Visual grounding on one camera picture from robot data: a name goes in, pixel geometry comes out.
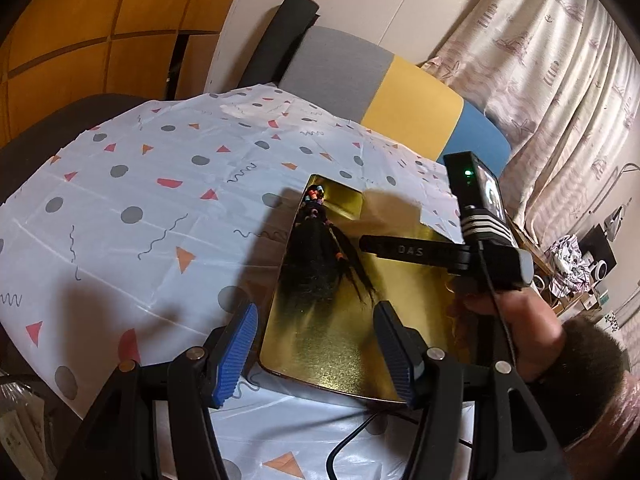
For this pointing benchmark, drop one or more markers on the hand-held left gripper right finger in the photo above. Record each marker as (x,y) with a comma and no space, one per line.
(395,360)

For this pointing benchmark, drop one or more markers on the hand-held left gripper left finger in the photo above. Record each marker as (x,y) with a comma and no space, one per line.
(235,360)

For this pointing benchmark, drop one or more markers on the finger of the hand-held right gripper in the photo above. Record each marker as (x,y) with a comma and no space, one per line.
(410,250)

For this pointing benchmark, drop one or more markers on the gold tin box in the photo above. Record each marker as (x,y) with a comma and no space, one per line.
(320,345)

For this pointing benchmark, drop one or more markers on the black hairbrush with coloured beads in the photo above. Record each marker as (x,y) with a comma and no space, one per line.
(310,260)

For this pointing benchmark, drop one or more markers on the person's right forearm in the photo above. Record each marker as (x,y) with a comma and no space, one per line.
(585,375)

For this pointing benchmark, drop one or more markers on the person's right hand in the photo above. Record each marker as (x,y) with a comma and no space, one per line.
(530,325)

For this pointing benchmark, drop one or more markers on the pile of clothes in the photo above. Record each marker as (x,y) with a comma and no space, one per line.
(570,260)

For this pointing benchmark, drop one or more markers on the white round device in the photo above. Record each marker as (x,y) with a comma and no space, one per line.
(604,270)

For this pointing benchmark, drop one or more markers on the grey yellow blue chair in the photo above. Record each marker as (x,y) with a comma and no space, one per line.
(400,95)

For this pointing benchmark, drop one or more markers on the printed white tablecloth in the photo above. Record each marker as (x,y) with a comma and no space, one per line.
(150,185)

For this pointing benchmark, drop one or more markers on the patterned beige curtain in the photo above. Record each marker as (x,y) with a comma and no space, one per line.
(550,70)

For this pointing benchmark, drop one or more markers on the clear plastic bag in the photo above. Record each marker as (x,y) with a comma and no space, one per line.
(20,430)

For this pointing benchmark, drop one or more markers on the wooden wardrobe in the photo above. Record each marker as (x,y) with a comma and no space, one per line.
(100,20)

